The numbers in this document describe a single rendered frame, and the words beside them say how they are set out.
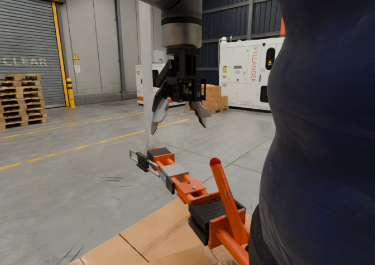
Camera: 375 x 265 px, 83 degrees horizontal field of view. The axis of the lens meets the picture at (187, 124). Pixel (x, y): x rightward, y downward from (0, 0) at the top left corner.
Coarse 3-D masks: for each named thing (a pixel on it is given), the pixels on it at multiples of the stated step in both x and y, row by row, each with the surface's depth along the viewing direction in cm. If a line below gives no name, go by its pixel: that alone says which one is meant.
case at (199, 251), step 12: (180, 252) 51; (192, 252) 51; (204, 252) 51; (216, 252) 51; (228, 252) 51; (144, 264) 47; (156, 264) 47; (168, 264) 47; (180, 264) 47; (192, 264) 47; (204, 264) 47
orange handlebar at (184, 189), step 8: (168, 160) 70; (160, 168) 64; (184, 176) 59; (176, 184) 54; (184, 184) 54; (192, 184) 54; (200, 184) 54; (184, 192) 50; (192, 192) 50; (200, 192) 51; (208, 192) 51; (184, 200) 51; (224, 232) 38; (248, 232) 38; (224, 240) 37; (232, 240) 36; (248, 240) 37; (232, 248) 35; (240, 248) 34; (240, 256) 33; (248, 256) 33; (240, 264) 33; (248, 264) 32
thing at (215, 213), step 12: (216, 192) 47; (192, 204) 44; (204, 204) 45; (216, 204) 45; (240, 204) 44; (192, 216) 45; (204, 216) 41; (216, 216) 41; (240, 216) 41; (192, 228) 43; (204, 228) 39; (216, 228) 39; (228, 228) 40; (204, 240) 39; (216, 240) 39
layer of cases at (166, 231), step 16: (160, 208) 131; (176, 208) 131; (144, 224) 117; (160, 224) 117; (176, 224) 117; (112, 240) 106; (128, 240) 106; (144, 240) 106; (160, 240) 106; (176, 240) 106; (192, 240) 106; (96, 256) 97; (112, 256) 97; (128, 256) 97; (144, 256) 97; (160, 256) 97
